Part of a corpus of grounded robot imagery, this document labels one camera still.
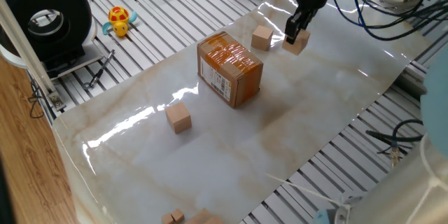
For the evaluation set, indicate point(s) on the large wooden cube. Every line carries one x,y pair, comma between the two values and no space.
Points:
301,45
262,38
178,118

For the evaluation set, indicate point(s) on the cardboard box with orange tape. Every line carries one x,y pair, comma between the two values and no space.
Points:
241,77

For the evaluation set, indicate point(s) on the marble pattern mat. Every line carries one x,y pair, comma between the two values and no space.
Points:
280,129

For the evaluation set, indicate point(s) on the white zip tie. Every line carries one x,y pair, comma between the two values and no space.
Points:
304,189
428,171

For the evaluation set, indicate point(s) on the yellow toy turtle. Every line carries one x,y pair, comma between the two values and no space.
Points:
119,22

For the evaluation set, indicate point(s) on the black silver hand tool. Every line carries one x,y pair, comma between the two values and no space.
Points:
101,69

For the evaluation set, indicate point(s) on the medium wooden block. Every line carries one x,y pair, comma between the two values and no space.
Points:
214,220
199,217

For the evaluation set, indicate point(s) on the tiny wooden cube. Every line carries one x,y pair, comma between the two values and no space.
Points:
167,219
178,215

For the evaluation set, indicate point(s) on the aluminium corner frame beam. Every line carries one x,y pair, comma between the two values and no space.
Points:
31,59

